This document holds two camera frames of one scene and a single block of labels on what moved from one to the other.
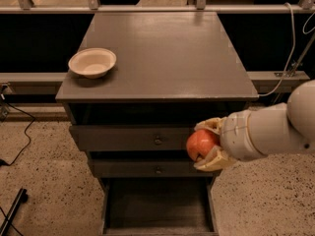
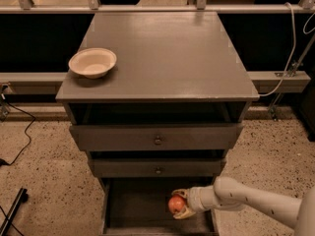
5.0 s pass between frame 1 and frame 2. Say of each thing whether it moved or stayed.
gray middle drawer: stayed
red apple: moved
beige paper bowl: stayed
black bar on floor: stayed
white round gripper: moved
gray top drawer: stayed
